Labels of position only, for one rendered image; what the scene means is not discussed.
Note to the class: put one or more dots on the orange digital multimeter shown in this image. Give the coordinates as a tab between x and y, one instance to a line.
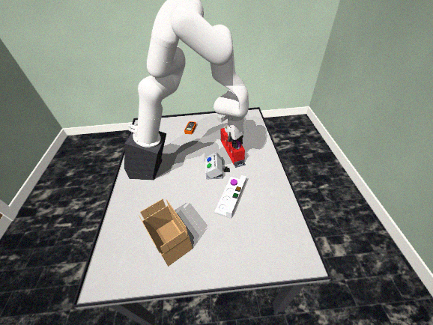
190	127

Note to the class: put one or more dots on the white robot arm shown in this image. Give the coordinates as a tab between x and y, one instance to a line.
184	19

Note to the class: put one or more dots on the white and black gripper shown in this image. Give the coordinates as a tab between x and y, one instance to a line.
236	129

